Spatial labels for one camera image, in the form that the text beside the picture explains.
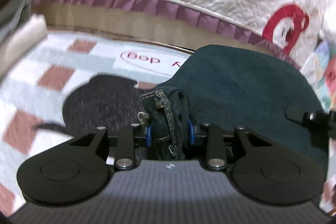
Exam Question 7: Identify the dark blue denim jeans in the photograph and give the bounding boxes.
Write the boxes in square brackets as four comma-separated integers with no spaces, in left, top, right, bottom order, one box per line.
[141,45,329,169]

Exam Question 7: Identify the checkered Happy dog rug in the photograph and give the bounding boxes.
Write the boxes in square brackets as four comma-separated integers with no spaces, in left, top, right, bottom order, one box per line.
[1,31,189,216]

